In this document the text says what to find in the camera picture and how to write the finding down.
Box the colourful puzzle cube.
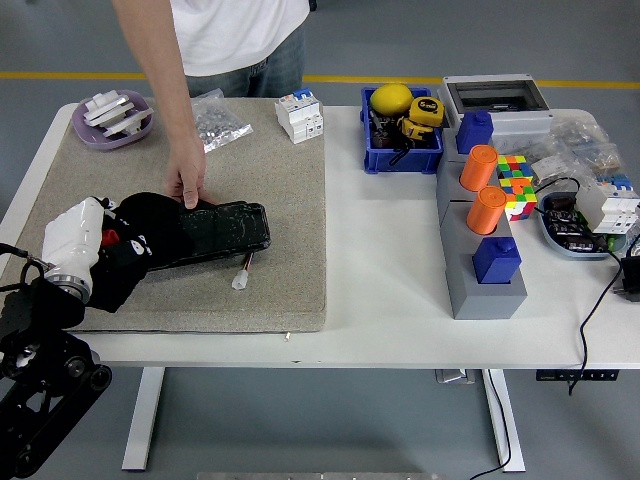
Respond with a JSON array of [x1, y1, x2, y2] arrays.
[[495, 154, 531, 182], [499, 177, 539, 223]]

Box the blue block with knob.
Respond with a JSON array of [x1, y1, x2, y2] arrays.
[[455, 109, 495, 156], [472, 236, 523, 285]]

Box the large yellow black tape measure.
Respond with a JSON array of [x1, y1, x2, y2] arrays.
[[408, 96, 446, 129]]

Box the blue-grey tray of electronics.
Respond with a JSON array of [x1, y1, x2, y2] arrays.
[[537, 191, 629, 262]]

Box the grey peg holder block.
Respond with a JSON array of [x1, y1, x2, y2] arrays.
[[435, 124, 530, 321]]

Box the small yellow black tape measure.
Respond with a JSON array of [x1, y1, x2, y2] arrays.
[[398, 117, 434, 143]]

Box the purple tray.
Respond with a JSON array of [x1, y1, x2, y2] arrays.
[[71, 89, 155, 151]]

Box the yellow rounded object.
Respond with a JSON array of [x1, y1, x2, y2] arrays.
[[370, 83, 414, 117]]

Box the white plastic bracket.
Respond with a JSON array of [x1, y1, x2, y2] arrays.
[[82, 90, 135, 125], [102, 107, 155, 139]]

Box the white circuit breaker stack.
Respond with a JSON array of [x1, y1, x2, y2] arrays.
[[574, 172, 640, 236]]

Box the white table leg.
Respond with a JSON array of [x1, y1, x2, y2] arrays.
[[482, 369, 527, 474], [121, 367, 166, 473]]

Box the black power cable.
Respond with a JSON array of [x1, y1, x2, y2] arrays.
[[567, 234, 640, 397]]

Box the orange cylinder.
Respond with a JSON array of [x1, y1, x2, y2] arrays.
[[459, 144, 500, 193], [466, 185, 508, 236]]

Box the thin black floor cable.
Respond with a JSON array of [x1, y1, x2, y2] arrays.
[[469, 369, 514, 480]]

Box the black plastic-wrapped panel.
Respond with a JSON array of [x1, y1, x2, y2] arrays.
[[144, 199, 273, 274]]

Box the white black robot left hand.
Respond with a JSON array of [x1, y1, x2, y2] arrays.
[[41, 196, 151, 274]]

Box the white circuit breaker blue levers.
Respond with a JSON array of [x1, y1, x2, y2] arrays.
[[274, 88, 325, 145]]

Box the blue plastic bin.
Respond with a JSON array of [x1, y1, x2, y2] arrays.
[[360, 87, 445, 175]]

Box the grey-brown mat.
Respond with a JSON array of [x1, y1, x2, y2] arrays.
[[0, 96, 329, 335]]

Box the grey electrical enclosure box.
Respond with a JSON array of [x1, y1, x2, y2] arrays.
[[438, 74, 555, 154]]

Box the clear bag of nuts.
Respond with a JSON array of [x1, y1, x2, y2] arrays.
[[189, 88, 254, 155]]

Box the clear bags of parts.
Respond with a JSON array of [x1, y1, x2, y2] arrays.
[[499, 118, 624, 187]]

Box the black power plug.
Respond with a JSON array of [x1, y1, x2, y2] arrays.
[[618, 254, 640, 304]]

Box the black handled tool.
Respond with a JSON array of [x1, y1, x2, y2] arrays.
[[368, 110, 419, 166]]

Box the black table control panel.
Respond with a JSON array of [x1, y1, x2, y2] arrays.
[[535, 368, 620, 382]]

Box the white connector with wires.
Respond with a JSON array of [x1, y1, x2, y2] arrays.
[[230, 252, 257, 292]]

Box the grey box under table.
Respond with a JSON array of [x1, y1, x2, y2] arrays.
[[433, 368, 477, 385]]

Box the person's right hand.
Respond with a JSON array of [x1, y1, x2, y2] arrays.
[[163, 134, 207, 210]]

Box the person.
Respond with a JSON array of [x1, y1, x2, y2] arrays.
[[110, 0, 311, 210]]

